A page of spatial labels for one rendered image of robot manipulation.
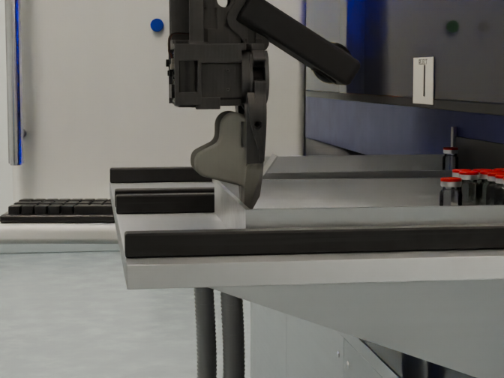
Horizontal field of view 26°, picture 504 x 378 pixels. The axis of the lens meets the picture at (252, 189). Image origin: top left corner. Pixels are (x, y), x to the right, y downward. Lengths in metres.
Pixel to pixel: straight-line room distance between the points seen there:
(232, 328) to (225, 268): 1.13
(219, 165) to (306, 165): 0.59
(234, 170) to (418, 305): 0.21
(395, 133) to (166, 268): 1.03
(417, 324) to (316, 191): 0.25
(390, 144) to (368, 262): 1.00
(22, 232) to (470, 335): 0.84
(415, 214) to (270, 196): 0.27
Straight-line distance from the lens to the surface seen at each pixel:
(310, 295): 0.97
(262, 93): 0.93
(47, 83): 1.87
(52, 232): 1.66
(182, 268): 0.86
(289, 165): 1.52
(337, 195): 1.19
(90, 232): 1.65
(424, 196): 1.21
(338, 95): 1.90
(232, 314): 1.99
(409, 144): 1.77
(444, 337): 1.01
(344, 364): 1.90
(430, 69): 1.40
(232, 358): 2.02
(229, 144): 0.94
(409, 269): 0.90
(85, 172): 1.87
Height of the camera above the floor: 1.03
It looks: 6 degrees down
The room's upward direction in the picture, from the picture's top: straight up
